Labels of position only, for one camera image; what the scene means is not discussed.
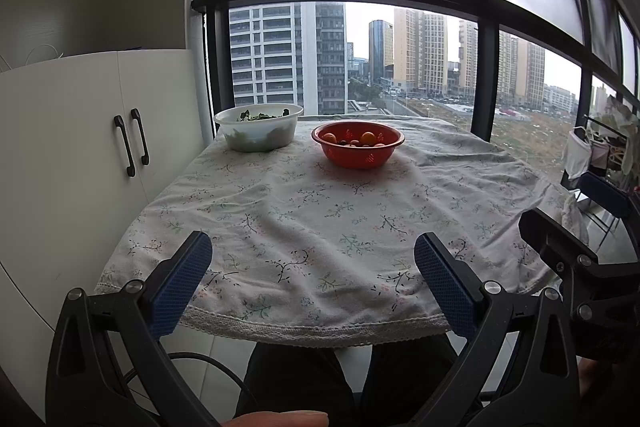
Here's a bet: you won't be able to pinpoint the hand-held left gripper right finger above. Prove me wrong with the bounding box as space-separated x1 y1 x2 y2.
410 232 581 427

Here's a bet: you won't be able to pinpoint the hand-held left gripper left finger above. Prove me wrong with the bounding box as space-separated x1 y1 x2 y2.
46 231 221 427

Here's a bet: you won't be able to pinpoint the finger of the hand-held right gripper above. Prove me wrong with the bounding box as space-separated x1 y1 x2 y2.
519 207 640 360

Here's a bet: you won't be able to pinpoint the red plastic colander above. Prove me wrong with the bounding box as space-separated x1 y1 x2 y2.
311 121 406 170

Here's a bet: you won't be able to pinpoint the person's right hand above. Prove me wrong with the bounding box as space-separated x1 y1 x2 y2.
580 357 615 403

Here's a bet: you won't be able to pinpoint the person's left hand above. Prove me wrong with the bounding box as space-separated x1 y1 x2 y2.
220 409 329 427

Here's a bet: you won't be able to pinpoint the blue chair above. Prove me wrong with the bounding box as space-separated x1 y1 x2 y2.
580 172 633 222

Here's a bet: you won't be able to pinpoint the floral white tablecloth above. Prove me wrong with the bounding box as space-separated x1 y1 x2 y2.
95 114 591 349

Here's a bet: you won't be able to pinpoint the white hanging garment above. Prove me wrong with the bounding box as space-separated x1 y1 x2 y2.
564 130 593 180

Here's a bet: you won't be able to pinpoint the white floor cabinet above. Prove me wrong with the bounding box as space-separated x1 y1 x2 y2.
0 49 211 413

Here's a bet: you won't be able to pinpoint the person's black pants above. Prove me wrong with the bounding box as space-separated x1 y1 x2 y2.
235 334 481 427

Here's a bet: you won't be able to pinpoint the clothes drying rack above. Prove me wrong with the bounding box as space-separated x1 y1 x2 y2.
562 94 640 192

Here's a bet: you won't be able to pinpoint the white plastic bowl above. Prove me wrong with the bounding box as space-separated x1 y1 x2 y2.
214 103 305 153

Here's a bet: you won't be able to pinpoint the leafy green vegetables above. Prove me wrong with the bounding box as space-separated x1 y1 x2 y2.
237 108 291 122

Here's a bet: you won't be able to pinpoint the black cable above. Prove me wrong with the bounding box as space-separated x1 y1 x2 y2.
124 351 257 408

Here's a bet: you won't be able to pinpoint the black cabinet handle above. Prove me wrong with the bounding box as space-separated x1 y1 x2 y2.
113 115 136 178
130 108 150 166

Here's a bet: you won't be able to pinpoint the white wire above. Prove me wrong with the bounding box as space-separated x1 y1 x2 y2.
25 43 67 62

